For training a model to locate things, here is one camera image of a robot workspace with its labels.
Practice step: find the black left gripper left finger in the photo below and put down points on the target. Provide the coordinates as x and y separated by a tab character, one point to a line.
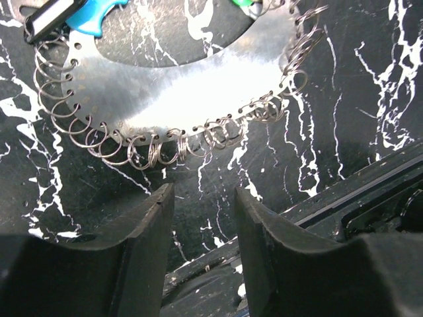
118	270

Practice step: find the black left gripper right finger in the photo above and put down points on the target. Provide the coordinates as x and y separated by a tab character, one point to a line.
289	271

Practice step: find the blue key cap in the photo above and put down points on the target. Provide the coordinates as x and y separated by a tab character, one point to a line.
88	19

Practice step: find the green capped key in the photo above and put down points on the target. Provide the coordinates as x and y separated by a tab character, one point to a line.
252	8

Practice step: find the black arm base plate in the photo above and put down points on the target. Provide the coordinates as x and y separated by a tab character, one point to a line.
384	197

